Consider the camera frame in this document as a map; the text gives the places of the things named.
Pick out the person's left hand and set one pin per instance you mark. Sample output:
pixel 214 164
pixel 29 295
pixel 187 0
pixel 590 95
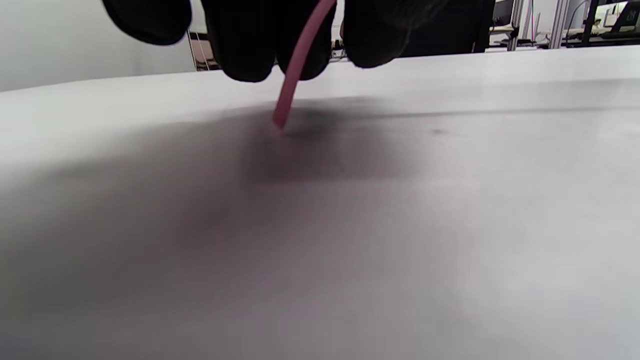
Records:
pixel 250 35

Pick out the pink bow ribbon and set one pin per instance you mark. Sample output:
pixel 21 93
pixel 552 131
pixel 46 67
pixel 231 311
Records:
pixel 295 70

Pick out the white metal post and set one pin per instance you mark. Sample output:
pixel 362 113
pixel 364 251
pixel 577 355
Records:
pixel 559 22
pixel 517 25

